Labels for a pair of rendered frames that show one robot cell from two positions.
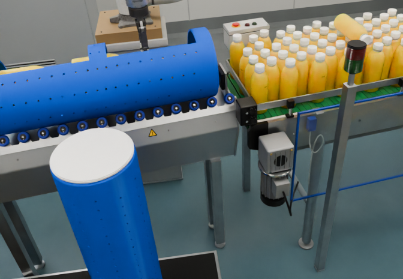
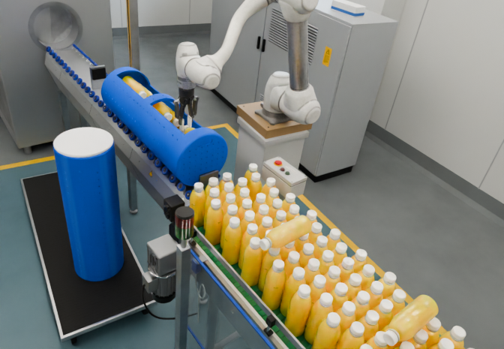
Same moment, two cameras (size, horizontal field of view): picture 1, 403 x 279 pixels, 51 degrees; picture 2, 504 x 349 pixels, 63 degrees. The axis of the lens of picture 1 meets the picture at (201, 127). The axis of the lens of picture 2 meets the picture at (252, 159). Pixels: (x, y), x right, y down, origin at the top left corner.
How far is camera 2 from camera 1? 1.79 m
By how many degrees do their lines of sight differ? 47
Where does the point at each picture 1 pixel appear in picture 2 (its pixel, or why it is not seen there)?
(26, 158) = (112, 130)
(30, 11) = not seen: hidden behind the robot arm
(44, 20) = not seen: hidden behind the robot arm
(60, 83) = (125, 100)
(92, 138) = (99, 136)
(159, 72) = (155, 134)
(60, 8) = (318, 89)
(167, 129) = (157, 179)
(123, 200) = (67, 176)
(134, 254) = (71, 217)
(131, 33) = (252, 119)
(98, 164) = (71, 145)
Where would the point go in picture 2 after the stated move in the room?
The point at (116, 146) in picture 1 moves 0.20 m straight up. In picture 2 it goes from (91, 147) to (87, 110)
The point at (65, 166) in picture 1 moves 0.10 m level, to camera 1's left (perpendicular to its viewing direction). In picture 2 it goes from (68, 134) to (65, 125)
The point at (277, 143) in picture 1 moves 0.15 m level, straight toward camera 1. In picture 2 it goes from (160, 246) to (124, 250)
